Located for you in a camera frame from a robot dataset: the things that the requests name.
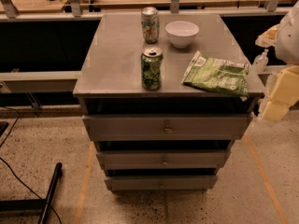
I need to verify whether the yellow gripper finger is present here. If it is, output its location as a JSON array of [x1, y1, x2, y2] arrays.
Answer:
[[261, 65, 299, 121], [255, 25, 278, 48]]

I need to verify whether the dark green soda can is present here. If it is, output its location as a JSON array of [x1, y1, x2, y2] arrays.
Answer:
[[141, 47, 164, 91]]

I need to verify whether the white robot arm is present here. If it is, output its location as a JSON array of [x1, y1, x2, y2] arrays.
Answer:
[[255, 2, 299, 122]]

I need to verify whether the white green soda can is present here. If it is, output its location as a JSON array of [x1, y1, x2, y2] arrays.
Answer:
[[141, 7, 160, 44]]

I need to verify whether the clear sanitizer bottle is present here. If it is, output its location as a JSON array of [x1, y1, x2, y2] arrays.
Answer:
[[252, 49, 268, 73]]

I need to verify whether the green chip bag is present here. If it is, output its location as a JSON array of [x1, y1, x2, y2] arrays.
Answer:
[[181, 50, 249, 97]]

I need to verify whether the white ceramic bowl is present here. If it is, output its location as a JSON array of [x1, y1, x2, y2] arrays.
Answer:
[[165, 21, 199, 49]]

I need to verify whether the middle grey drawer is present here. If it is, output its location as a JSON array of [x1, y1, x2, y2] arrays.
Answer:
[[96, 149, 231, 170]]

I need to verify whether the grey drawer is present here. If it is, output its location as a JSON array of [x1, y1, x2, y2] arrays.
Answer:
[[96, 149, 231, 170], [83, 114, 251, 141], [105, 175, 218, 191]]

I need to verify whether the grey drawer cabinet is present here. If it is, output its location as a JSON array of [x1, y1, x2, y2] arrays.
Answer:
[[72, 12, 265, 193]]

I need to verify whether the top grey drawer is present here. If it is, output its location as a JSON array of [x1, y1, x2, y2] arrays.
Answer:
[[83, 114, 251, 141]]

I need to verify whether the bottom grey drawer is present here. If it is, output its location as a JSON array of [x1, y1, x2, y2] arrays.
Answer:
[[105, 175, 218, 191]]

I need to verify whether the grey metal railing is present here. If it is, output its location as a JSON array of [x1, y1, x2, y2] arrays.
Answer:
[[0, 0, 298, 19]]

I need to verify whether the black stand leg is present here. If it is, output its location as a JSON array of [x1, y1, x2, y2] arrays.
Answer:
[[0, 162, 63, 224]]

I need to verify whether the black floor cable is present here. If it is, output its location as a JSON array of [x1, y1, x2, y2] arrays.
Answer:
[[0, 105, 63, 224]]

